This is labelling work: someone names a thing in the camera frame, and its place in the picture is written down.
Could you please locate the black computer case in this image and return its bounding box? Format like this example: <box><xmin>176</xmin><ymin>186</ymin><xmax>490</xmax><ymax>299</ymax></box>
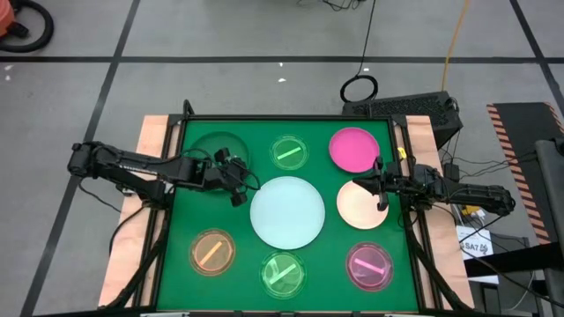
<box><xmin>342</xmin><ymin>91</ymin><xmax>464</xmax><ymax>149</ymax></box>

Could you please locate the black vacuum hose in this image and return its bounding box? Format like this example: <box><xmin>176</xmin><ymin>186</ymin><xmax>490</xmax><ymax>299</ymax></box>
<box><xmin>0</xmin><ymin>0</ymin><xmax>55</xmax><ymax>54</ymax></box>

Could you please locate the large white plastic plate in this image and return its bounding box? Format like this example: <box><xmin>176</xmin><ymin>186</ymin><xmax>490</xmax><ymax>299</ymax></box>
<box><xmin>249</xmin><ymin>175</ymin><xmax>326</xmax><ymax>251</ymax></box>

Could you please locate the yellow hanging cable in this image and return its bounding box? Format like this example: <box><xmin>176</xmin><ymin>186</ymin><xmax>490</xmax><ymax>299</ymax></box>
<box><xmin>442</xmin><ymin>0</ymin><xmax>471</xmax><ymax>92</ymax></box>

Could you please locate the hazard striped black platform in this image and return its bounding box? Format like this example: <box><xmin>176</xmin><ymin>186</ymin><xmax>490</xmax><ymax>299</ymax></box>
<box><xmin>486</xmin><ymin>101</ymin><xmax>564</xmax><ymax>246</ymax></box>

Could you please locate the peach plastic plate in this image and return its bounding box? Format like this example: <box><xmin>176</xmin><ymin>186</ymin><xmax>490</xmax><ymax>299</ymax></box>
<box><xmin>336</xmin><ymin>179</ymin><xmax>390</xmax><ymax>231</ymax></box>

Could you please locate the orange shop vacuum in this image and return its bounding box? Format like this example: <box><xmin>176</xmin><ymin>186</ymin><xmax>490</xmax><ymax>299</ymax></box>
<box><xmin>0</xmin><ymin>0</ymin><xmax>27</xmax><ymax>39</ymax></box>

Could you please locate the black cable bundle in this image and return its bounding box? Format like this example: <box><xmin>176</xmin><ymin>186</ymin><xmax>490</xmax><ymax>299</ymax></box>
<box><xmin>295</xmin><ymin>0</ymin><xmax>367</xmax><ymax>12</ymax></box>

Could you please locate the white paper label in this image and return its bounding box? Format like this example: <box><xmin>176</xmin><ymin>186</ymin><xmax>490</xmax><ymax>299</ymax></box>
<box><xmin>456</xmin><ymin>225</ymin><xmax>499</xmax><ymax>285</ymax></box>

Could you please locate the pink transparent plastic dish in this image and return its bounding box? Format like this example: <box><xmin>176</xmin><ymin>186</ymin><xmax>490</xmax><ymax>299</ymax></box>
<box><xmin>345</xmin><ymin>240</ymin><xmax>395</xmax><ymax>292</ymax></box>

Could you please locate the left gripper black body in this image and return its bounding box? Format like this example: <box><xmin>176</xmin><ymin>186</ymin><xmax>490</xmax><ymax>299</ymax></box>
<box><xmin>203</xmin><ymin>147</ymin><xmax>249</xmax><ymax>208</ymax></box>

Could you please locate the green table mat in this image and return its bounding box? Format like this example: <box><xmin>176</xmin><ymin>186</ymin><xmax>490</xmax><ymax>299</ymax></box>
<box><xmin>156</xmin><ymin>118</ymin><xmax>419</xmax><ymax>313</ymax></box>

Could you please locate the black power adapter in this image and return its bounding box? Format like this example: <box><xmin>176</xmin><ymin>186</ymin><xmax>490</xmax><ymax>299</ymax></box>
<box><xmin>442</xmin><ymin>162</ymin><xmax>462</xmax><ymax>181</ymax></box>

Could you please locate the dark green plastic plate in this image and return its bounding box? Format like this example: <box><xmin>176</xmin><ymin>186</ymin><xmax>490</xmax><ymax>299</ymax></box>
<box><xmin>189</xmin><ymin>130</ymin><xmax>251</xmax><ymax>195</ymax></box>

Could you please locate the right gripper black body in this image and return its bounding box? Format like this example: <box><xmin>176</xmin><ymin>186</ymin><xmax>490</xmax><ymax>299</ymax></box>
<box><xmin>374</xmin><ymin>156</ymin><xmax>425</xmax><ymax>213</ymax></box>

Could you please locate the thin black hanging cable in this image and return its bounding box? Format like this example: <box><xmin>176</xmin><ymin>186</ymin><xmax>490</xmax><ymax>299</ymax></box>
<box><xmin>339</xmin><ymin>0</ymin><xmax>379</xmax><ymax>103</ymax></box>

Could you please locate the green transparent plastic dish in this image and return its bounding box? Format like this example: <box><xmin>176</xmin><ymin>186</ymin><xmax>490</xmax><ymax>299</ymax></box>
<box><xmin>259</xmin><ymin>250</ymin><xmax>307</xmax><ymax>300</ymax></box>
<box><xmin>269</xmin><ymin>134</ymin><xmax>309</xmax><ymax>172</ymax></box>

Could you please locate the orange transparent plastic dish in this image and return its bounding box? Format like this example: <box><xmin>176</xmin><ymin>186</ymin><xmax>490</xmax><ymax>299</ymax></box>
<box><xmin>189</xmin><ymin>227</ymin><xmax>236</xmax><ymax>277</ymax></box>

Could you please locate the pink plastic plate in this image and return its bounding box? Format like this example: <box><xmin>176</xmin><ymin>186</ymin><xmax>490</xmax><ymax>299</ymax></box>
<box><xmin>328</xmin><ymin>127</ymin><xmax>381</xmax><ymax>174</ymax></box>

